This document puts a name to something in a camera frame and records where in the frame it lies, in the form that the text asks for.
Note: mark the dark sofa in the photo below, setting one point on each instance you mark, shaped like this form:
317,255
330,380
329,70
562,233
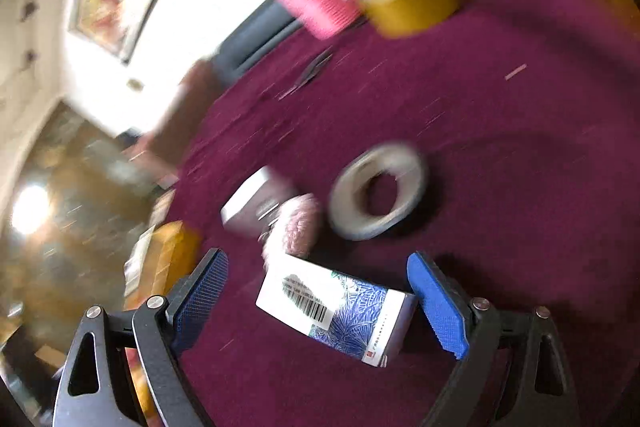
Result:
260,42

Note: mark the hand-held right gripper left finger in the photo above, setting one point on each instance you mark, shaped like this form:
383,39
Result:
202,292

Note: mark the pink fluffy pouch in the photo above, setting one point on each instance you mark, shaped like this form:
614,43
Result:
297,227

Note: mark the gold wall plate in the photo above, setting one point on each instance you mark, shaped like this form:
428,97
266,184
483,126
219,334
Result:
134,84

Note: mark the maroon chair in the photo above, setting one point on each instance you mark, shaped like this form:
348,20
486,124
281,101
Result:
185,117

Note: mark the grey tape roll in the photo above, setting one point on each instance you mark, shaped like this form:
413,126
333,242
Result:
345,207

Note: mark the blue and white box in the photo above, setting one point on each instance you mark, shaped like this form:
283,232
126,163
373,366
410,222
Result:
340,307

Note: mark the wooden cabinet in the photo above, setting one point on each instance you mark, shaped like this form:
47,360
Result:
75,207

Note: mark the small white box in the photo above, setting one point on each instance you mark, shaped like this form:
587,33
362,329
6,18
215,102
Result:
250,202

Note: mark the maroon tablecloth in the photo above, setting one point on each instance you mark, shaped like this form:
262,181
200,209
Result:
500,117

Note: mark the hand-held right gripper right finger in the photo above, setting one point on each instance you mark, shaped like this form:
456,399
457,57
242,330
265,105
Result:
440,302

